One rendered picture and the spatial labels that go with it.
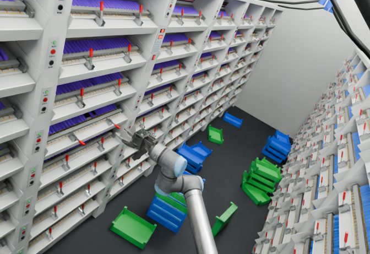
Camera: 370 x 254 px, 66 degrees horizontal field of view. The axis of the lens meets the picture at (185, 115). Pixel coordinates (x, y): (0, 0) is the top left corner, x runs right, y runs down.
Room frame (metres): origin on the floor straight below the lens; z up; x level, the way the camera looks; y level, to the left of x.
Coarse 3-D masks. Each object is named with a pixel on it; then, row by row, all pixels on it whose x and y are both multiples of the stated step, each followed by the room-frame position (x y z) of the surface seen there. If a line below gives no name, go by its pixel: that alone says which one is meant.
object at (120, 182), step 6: (144, 162) 2.17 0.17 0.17; (150, 162) 2.19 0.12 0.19; (132, 168) 1.99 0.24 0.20; (138, 168) 2.06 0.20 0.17; (144, 168) 2.11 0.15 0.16; (126, 174) 1.92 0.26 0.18; (132, 174) 1.96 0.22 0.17; (138, 174) 2.00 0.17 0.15; (120, 180) 1.82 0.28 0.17; (126, 180) 1.86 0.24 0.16; (114, 186) 1.74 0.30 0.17; (120, 186) 1.77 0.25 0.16; (114, 192) 1.69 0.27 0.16
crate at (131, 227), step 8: (120, 216) 1.63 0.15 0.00; (128, 216) 1.66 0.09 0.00; (136, 216) 1.66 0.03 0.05; (112, 224) 1.48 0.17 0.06; (120, 224) 1.56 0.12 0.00; (128, 224) 1.59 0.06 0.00; (136, 224) 1.62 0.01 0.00; (144, 224) 1.64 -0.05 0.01; (152, 224) 1.64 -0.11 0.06; (120, 232) 1.47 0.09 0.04; (128, 232) 1.52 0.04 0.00; (136, 232) 1.55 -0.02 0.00; (144, 232) 1.58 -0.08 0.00; (152, 232) 1.61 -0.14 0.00; (128, 240) 1.46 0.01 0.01; (136, 240) 1.45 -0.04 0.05; (144, 240) 1.51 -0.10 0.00
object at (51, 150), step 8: (120, 104) 1.55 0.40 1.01; (128, 112) 1.52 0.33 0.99; (112, 120) 1.42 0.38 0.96; (120, 120) 1.46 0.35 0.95; (96, 128) 1.28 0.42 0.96; (104, 128) 1.32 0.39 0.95; (48, 136) 1.05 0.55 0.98; (80, 136) 1.17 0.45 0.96; (88, 136) 1.20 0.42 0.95; (48, 144) 1.01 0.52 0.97; (56, 144) 1.04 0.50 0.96; (64, 144) 1.07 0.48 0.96; (72, 144) 1.10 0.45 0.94; (48, 152) 0.98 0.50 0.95; (56, 152) 1.01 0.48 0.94
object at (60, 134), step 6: (108, 114) 1.41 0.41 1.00; (114, 114) 1.45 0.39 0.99; (90, 120) 1.28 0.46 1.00; (96, 120) 1.31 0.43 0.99; (78, 126) 1.19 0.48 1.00; (84, 126) 1.22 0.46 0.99; (90, 126) 1.26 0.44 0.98; (60, 132) 1.09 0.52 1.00; (66, 132) 1.11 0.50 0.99; (48, 138) 1.02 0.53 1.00; (54, 138) 1.04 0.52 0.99
